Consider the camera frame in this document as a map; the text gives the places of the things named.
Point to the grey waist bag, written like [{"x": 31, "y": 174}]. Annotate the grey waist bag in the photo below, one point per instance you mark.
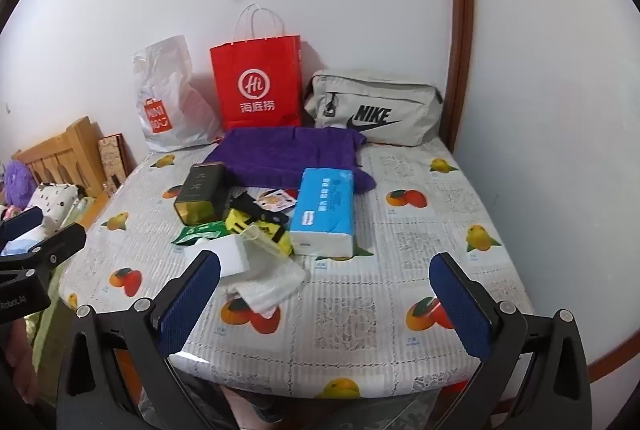
[{"x": 380, "y": 100}]

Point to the green wipes packet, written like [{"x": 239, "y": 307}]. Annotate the green wipes packet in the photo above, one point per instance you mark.
[{"x": 197, "y": 232}]

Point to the person's left hand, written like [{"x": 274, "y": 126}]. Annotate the person's left hand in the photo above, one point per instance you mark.
[{"x": 24, "y": 362}]

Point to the pile of colourful clothes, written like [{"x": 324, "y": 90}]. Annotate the pile of colourful clothes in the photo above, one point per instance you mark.
[{"x": 20, "y": 247}]

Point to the white plastic shopping bag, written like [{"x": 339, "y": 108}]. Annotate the white plastic shopping bag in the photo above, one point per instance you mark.
[{"x": 170, "y": 85}]

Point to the purple plush toy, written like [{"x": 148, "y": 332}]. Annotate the purple plush toy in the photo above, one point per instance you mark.
[{"x": 19, "y": 185}]

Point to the blue tissue pack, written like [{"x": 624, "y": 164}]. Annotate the blue tissue pack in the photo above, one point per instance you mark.
[{"x": 324, "y": 205}]

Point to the wooden bed headboard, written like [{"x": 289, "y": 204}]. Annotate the wooden bed headboard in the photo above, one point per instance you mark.
[{"x": 60, "y": 150}]

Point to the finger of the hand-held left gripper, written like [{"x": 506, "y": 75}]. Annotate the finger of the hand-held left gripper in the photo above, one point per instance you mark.
[
  {"x": 22, "y": 221},
  {"x": 60, "y": 240}
]

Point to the yellow mesh pouch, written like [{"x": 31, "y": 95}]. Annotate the yellow mesh pouch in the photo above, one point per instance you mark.
[{"x": 235, "y": 219}]

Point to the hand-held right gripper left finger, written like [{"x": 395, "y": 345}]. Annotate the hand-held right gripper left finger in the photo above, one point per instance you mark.
[{"x": 192, "y": 300}]

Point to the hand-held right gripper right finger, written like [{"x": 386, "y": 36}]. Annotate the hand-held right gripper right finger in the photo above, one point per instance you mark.
[{"x": 460, "y": 305}]

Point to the white fluffy cloth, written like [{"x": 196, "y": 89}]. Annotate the white fluffy cloth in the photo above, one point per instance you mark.
[{"x": 270, "y": 282}]

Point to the brown wooden door frame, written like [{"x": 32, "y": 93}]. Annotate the brown wooden door frame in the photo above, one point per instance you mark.
[{"x": 461, "y": 35}]

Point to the fruit print pouch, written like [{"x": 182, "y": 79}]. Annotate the fruit print pouch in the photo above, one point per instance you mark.
[{"x": 275, "y": 201}]

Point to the white sponge block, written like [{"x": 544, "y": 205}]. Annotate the white sponge block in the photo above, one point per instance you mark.
[{"x": 230, "y": 255}]

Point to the red paper bag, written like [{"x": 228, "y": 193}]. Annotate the red paper bag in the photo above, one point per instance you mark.
[{"x": 257, "y": 65}]

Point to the light green bed sheet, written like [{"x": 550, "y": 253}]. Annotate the light green bed sheet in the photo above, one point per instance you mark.
[{"x": 52, "y": 320}]

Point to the fruit print tablecloth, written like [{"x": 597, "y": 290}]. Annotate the fruit print tablecloth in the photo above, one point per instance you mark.
[{"x": 400, "y": 270}]

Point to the purple towel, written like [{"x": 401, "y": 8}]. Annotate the purple towel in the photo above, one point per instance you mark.
[{"x": 280, "y": 150}]

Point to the dark tea tin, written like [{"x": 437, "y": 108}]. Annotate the dark tea tin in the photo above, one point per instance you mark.
[{"x": 202, "y": 190}]

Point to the white dotted pillow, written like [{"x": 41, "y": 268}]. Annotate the white dotted pillow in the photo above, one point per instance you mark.
[{"x": 52, "y": 202}]

